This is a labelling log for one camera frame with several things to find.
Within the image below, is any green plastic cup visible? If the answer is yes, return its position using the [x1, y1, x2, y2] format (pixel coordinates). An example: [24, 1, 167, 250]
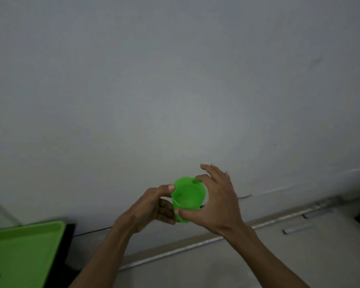
[171, 176, 206, 224]

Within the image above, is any green plastic tray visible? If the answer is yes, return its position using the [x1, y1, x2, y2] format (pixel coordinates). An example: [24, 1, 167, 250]
[0, 220, 67, 288]

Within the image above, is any short metal bar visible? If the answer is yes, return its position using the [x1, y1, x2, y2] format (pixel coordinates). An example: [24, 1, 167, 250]
[302, 208, 334, 219]
[282, 224, 313, 235]

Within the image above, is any person's right forearm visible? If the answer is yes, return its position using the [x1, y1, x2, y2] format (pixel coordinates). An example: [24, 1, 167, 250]
[226, 222, 311, 288]

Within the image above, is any person's left hand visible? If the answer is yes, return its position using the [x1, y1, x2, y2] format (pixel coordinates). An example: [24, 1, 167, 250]
[113, 184, 177, 235]

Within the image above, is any long metal floor strip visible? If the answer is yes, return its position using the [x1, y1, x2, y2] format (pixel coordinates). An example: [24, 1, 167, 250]
[119, 207, 321, 271]

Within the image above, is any person's left forearm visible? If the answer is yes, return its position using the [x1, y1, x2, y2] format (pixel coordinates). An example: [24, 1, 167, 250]
[68, 222, 132, 288]

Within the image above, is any person's right hand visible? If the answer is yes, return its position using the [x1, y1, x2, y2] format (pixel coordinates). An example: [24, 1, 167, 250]
[174, 164, 246, 237]

